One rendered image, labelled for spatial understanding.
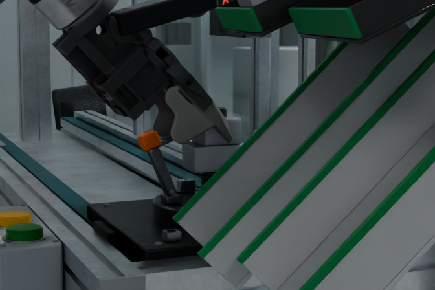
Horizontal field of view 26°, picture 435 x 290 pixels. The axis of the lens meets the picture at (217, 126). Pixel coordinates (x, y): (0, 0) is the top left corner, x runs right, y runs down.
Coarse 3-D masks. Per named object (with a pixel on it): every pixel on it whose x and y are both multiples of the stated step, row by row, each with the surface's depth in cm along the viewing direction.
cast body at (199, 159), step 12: (228, 120) 106; (240, 120) 106; (216, 132) 105; (240, 132) 106; (192, 144) 106; (204, 144) 105; (216, 144) 106; (228, 144) 106; (240, 144) 107; (192, 156) 105; (204, 156) 105; (216, 156) 106; (228, 156) 106; (192, 168) 106; (204, 168) 105; (216, 168) 106
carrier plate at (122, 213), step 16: (96, 208) 113; (112, 208) 113; (128, 208) 113; (144, 208) 113; (112, 224) 105; (128, 224) 105; (144, 224) 105; (160, 224) 105; (128, 240) 99; (144, 240) 97; (160, 240) 97; (192, 240) 97; (144, 256) 94; (160, 256) 94; (176, 256) 95
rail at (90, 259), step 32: (0, 160) 157; (0, 192) 142; (32, 192) 131; (64, 224) 112; (96, 224) 105; (64, 256) 101; (96, 256) 98; (64, 288) 101; (96, 288) 88; (128, 288) 88
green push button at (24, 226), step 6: (12, 228) 102; (18, 228) 102; (24, 228) 102; (30, 228) 102; (36, 228) 102; (42, 228) 103; (6, 234) 101; (12, 234) 101; (18, 234) 100; (24, 234) 100; (30, 234) 101; (36, 234) 101; (42, 234) 102; (18, 240) 101; (24, 240) 101
